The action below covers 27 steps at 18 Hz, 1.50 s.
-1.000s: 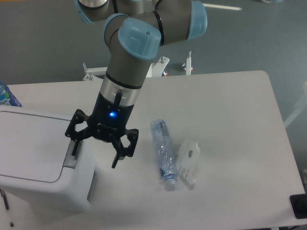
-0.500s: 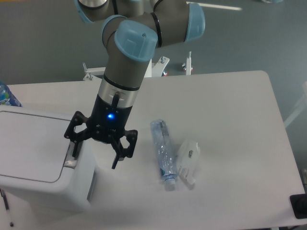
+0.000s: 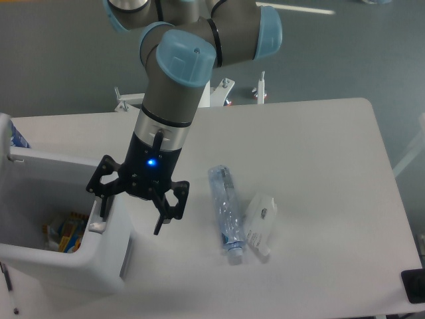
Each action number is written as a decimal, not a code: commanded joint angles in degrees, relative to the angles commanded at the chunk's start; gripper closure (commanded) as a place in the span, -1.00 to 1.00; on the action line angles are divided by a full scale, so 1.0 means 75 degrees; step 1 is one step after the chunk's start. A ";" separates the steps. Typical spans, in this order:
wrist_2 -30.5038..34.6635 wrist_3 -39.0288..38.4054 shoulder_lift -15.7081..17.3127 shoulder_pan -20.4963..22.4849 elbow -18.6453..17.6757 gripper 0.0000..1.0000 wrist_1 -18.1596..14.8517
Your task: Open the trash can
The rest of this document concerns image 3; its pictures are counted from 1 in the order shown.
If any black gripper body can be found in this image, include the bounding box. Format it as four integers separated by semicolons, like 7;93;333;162
116;131;183;200

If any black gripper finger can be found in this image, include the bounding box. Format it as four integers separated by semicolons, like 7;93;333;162
147;180;191;236
85;154;129;223

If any white trash can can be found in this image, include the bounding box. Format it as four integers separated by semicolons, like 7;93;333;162
1;114;133;293

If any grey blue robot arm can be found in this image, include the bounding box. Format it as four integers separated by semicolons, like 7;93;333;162
86;1;283;226

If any colourful trash in can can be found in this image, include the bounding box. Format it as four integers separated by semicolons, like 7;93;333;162
42;212;89;253

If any crushed clear plastic bottle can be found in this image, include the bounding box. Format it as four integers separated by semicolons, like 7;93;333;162
208;165;246;265

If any blue labelled bottle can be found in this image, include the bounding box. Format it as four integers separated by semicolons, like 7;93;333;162
8;120;31;148

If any white plastic wrapper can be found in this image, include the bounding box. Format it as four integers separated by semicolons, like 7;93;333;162
244;193;278;257

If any black pen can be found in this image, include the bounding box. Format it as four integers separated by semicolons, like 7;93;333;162
0;261;20;316

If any black device at edge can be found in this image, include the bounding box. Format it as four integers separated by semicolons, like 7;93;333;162
401;268;424;304

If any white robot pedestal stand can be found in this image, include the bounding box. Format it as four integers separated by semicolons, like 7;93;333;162
114;71;268;112

